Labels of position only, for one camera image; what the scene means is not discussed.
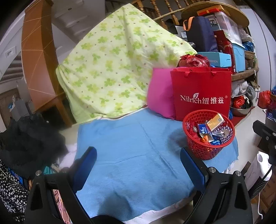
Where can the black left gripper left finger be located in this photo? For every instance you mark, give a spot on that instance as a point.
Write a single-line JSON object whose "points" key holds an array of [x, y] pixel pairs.
{"points": [[41, 204]]}

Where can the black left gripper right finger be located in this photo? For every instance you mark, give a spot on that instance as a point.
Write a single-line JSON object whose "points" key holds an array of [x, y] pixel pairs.
{"points": [[220, 197]]}

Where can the orange white cigarette box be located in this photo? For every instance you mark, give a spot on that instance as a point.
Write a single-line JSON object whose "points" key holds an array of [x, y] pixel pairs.
{"points": [[215, 122]]}

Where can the black white dotted cloth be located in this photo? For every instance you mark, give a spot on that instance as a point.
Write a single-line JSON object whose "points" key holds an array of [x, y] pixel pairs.
{"points": [[13, 195]]}

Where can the white electric heater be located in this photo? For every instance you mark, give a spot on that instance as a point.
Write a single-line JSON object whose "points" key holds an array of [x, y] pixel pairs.
{"points": [[258, 174]]}

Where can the pink bed sheet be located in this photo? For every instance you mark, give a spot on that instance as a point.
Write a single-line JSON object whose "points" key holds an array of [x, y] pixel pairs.
{"points": [[68, 159]]}

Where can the red plastic basket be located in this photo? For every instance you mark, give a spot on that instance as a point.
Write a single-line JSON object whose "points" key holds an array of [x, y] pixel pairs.
{"points": [[209, 146]]}

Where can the black clothing pile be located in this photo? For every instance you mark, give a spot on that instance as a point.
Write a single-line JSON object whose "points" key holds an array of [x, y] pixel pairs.
{"points": [[30, 144]]}

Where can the blue snack packet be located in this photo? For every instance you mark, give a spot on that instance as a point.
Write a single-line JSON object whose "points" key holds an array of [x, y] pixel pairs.
{"points": [[203, 130]]}

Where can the blue towel blanket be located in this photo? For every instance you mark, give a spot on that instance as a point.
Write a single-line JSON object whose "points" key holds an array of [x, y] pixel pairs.
{"points": [[138, 166]]}

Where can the metal bowl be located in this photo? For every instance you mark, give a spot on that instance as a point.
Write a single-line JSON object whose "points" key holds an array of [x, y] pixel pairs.
{"points": [[239, 112]]}

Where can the red Nilrich paper bag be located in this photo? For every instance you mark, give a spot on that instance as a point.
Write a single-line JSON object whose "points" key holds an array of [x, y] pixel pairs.
{"points": [[201, 88]]}

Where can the magenta pillow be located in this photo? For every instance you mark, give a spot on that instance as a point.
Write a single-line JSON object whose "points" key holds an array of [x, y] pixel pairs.
{"points": [[160, 93]]}

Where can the red plastic bag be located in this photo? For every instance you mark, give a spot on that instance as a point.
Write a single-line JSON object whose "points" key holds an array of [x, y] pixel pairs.
{"points": [[193, 61]]}

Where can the light blue cardboard box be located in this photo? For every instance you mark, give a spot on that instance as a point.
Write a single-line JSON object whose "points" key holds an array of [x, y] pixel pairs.
{"points": [[218, 59]]}

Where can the blue plastic storage box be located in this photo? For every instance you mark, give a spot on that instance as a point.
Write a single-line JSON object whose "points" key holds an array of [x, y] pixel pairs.
{"points": [[239, 55]]}

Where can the green clover patterned quilt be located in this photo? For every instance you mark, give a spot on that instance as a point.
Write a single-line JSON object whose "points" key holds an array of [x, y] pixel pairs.
{"points": [[108, 73]]}

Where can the round wooden shelf table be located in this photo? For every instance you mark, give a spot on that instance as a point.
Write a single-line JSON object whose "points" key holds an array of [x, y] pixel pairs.
{"points": [[237, 16]]}

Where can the wooden stair railing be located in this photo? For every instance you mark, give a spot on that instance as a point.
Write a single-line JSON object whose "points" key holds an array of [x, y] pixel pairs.
{"points": [[163, 12]]}

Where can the wooden chair frame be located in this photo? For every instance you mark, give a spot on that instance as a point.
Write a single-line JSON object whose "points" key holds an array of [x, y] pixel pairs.
{"points": [[39, 60]]}

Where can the navy bag orange handles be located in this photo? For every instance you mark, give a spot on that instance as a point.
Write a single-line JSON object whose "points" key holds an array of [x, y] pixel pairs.
{"points": [[199, 31]]}

